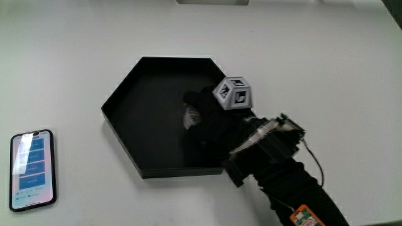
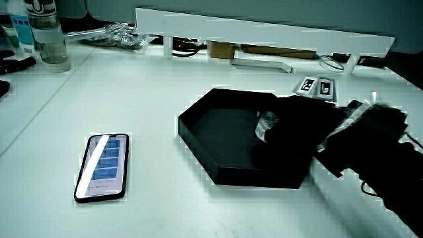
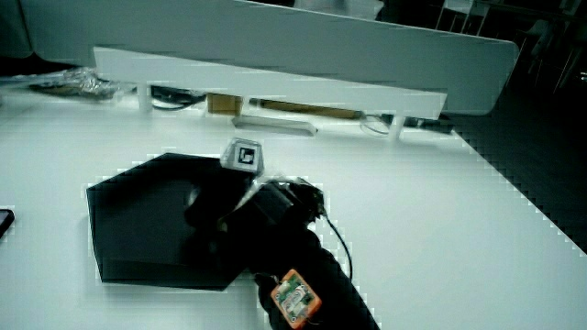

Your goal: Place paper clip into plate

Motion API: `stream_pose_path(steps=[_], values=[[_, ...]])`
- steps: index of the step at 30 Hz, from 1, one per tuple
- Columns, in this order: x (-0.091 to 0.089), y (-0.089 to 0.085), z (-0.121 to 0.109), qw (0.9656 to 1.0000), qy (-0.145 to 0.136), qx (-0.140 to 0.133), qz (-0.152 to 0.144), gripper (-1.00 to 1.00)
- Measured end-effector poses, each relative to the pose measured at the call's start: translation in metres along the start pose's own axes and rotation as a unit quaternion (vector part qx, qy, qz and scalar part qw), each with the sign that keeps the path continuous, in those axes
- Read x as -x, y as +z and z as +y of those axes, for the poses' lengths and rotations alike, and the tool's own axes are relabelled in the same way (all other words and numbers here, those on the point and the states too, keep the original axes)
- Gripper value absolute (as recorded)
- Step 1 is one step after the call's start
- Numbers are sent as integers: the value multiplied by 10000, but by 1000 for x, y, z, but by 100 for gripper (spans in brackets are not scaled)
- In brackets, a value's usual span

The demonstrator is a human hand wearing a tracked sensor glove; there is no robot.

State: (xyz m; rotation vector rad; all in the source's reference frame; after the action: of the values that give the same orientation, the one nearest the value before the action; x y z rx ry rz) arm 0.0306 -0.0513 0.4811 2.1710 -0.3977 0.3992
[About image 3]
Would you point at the brown cardboard box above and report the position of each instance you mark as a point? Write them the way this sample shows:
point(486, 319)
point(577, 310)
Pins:
point(224, 103)

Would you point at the black adapter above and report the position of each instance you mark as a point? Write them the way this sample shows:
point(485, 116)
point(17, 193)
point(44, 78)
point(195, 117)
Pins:
point(431, 124)

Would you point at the white power strip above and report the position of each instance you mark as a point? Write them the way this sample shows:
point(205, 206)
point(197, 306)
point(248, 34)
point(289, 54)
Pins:
point(275, 124)

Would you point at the white chair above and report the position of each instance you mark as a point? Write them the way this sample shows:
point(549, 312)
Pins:
point(463, 16)

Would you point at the crumpled clear plastic bag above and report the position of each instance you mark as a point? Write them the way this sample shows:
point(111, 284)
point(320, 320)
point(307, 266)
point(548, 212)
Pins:
point(82, 82)

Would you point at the long brown wooden stick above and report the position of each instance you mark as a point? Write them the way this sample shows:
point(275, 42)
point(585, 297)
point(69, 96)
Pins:
point(307, 109)

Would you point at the black hexagonal plate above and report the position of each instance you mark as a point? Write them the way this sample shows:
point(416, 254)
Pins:
point(137, 220)

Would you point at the white desk divider panel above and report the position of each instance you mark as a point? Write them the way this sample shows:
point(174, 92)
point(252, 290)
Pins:
point(321, 41)

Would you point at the white desk shelf riser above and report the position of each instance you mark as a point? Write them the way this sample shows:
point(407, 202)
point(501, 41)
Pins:
point(257, 82)

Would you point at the black phone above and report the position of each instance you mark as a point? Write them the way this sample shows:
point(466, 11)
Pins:
point(4, 221)

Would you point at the orange tracker module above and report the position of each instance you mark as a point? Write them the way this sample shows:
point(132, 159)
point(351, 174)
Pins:
point(295, 298)

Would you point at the person's right hand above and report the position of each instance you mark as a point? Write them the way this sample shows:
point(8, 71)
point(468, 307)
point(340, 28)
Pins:
point(270, 206)

